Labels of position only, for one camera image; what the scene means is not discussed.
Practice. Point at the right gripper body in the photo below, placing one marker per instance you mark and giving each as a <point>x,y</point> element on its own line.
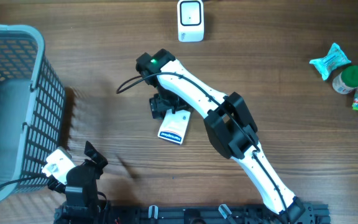
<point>165,99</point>

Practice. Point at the teal wet wipes pack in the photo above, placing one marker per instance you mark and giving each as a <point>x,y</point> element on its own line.
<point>333,60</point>

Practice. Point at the green lid jar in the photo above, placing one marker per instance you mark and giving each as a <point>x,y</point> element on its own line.
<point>347,80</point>

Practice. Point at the grey plastic mesh basket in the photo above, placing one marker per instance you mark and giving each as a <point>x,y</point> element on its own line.
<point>32,103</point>

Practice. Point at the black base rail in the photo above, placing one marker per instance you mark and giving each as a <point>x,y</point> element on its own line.
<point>246,214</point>

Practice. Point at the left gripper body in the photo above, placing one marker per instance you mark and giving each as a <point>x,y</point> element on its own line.
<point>97,168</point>

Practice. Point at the white barcode scanner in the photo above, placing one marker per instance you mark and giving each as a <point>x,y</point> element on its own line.
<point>190,20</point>

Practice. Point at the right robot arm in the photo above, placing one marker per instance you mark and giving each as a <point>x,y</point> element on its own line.
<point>229,125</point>

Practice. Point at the white blue plaster box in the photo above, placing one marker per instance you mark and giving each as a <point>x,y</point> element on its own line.
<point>174,126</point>

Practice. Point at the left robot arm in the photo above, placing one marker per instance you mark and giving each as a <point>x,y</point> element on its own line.
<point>84,202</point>

